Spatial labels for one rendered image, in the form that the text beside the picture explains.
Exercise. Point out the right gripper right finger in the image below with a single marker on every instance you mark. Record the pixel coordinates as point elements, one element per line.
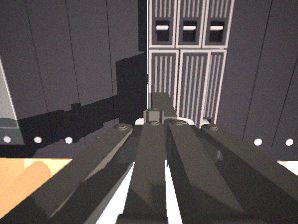
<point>261,185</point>

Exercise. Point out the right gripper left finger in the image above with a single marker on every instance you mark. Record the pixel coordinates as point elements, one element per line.
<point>81,190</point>

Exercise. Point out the black drive blank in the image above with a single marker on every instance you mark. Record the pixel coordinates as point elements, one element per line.
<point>217,14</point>

